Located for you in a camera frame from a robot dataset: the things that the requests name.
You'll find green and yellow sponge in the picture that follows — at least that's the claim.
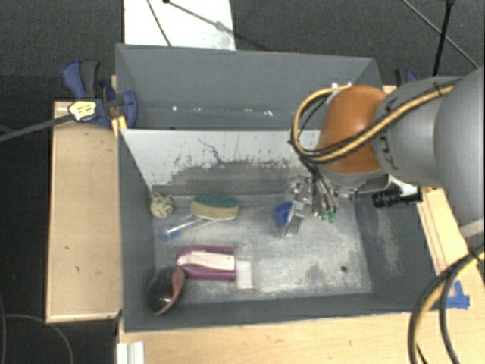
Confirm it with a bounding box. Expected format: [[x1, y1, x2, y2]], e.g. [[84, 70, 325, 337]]
[[189, 193, 241, 221]]

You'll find speckled cream ball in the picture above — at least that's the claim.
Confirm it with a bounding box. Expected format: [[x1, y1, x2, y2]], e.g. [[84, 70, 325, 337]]
[[149, 191, 175, 220]]

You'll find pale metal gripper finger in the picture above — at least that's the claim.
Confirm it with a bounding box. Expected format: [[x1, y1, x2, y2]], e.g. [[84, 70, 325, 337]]
[[280, 201, 307, 239], [285, 177, 311, 203]]

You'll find black cylinder on white bracket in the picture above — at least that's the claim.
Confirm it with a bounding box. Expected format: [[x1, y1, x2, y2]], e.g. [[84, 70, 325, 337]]
[[371, 175, 424, 209]]

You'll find clear plastic packet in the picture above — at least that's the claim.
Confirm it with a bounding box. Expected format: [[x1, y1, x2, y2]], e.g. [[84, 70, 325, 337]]
[[233, 240, 258, 292]]

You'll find pale wood flat board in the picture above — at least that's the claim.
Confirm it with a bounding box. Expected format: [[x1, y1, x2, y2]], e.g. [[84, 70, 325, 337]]
[[45, 100, 124, 324]]

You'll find grey metal bin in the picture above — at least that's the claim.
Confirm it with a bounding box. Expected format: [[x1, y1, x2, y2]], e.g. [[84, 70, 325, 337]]
[[113, 42, 437, 334]]

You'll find small blue block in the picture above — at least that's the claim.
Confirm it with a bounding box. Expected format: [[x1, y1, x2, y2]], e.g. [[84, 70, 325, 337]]
[[273, 201, 293, 228]]

